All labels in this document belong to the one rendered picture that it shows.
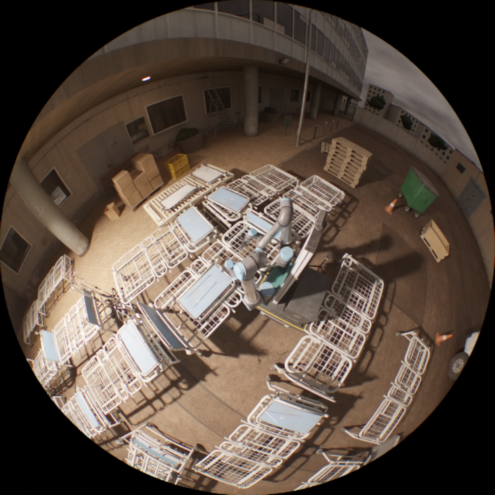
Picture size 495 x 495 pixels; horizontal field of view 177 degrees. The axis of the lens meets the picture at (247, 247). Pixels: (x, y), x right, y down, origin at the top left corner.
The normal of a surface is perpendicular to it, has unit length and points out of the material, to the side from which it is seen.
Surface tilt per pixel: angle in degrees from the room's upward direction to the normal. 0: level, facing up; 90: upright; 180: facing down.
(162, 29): 90
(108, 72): 90
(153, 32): 90
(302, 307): 0
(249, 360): 0
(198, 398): 0
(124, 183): 90
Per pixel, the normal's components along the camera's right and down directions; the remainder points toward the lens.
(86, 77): 0.77, 0.54
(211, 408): -0.01, -0.52
